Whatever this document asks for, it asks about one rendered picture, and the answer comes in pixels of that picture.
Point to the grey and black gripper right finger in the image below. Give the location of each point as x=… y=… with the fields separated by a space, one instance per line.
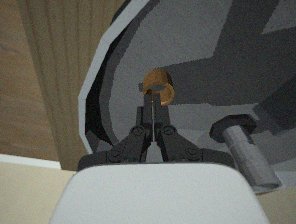
x=174 y=147

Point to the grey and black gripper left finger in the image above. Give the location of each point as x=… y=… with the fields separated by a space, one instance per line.
x=133 y=148

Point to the grey metal ring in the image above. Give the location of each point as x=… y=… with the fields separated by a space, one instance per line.
x=235 y=134
x=258 y=172
x=245 y=151

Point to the bronze bushing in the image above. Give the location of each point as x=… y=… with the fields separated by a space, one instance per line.
x=159 y=77

